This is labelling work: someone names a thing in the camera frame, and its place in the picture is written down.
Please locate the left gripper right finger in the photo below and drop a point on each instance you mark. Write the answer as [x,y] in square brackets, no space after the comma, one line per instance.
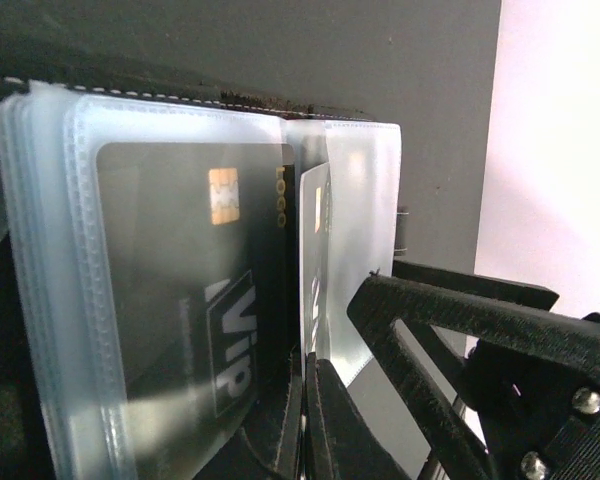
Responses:
[339,443]

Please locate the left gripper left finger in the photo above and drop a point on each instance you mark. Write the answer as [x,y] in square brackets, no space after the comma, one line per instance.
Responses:
[267,443]

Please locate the black VIP card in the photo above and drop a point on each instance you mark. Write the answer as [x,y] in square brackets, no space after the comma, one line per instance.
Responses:
[197,246]

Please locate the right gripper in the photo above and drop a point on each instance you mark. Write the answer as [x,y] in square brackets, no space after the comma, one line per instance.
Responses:
[500,386]

